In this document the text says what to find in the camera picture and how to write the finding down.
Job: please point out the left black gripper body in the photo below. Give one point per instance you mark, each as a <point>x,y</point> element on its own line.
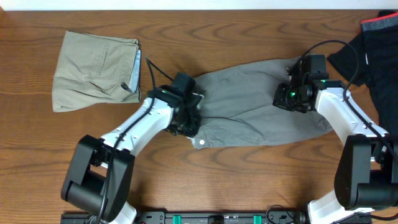
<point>188,126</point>

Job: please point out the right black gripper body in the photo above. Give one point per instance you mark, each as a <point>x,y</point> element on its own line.
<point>290,99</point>

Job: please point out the grey shorts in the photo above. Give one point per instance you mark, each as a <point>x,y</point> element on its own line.
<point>237,108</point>

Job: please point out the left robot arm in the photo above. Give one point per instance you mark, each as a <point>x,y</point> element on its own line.
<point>99,175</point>

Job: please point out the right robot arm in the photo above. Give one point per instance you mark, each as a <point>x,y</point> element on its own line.
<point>366,177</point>

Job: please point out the black t-shirt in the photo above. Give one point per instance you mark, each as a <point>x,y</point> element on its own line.
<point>375,52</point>

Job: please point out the folded khaki shorts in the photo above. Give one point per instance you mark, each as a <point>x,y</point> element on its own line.
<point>94,69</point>

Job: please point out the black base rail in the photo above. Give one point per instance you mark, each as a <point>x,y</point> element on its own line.
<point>273,216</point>

